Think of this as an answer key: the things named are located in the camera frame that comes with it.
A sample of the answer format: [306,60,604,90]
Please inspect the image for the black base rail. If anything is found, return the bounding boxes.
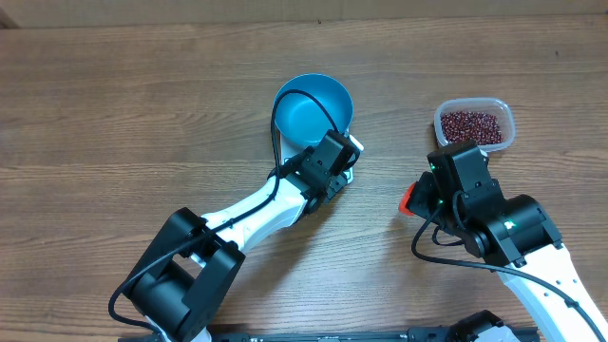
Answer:
[118,309,541,342]

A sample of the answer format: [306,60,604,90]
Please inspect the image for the white digital kitchen scale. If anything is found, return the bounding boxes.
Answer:
[279,133,354,184]

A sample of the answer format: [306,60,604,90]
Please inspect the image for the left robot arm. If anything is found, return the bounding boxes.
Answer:
[117,130,363,341]

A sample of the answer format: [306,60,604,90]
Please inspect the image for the clear plastic food container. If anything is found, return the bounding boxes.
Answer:
[433,97,516,153]

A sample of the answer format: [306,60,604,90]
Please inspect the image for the red measuring scoop blue handle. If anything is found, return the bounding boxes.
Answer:
[398,182,417,217]

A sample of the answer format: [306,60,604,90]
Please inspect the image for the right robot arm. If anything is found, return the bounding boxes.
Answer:
[399,141,607,341]

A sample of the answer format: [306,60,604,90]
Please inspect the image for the red beans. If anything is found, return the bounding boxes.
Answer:
[440,111,503,145]

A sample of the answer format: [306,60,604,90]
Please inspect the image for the blue plastic bowl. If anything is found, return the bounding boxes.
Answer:
[275,74,354,148]

